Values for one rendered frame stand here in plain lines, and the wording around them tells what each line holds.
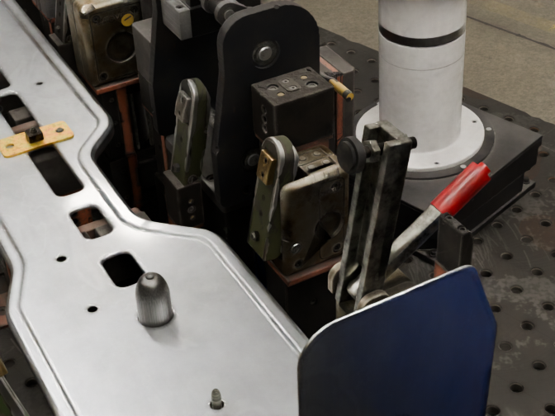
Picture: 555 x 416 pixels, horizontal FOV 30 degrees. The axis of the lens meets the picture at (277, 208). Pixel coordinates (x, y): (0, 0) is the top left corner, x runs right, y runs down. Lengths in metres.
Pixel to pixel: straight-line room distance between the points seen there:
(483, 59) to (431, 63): 1.97
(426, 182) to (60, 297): 0.65
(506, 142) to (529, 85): 1.72
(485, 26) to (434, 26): 2.19
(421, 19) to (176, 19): 0.40
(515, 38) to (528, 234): 2.03
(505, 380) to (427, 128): 0.39
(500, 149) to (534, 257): 0.17
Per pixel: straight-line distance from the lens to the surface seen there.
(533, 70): 3.36
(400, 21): 1.41
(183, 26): 1.13
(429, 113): 1.48
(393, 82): 1.46
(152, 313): 0.94
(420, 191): 1.46
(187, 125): 1.11
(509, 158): 1.53
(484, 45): 3.47
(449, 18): 1.41
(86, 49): 1.35
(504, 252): 1.51
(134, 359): 0.93
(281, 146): 0.98
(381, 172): 0.80
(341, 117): 1.18
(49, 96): 1.31
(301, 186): 1.00
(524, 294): 1.44
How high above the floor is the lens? 1.66
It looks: 38 degrees down
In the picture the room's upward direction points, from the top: 2 degrees counter-clockwise
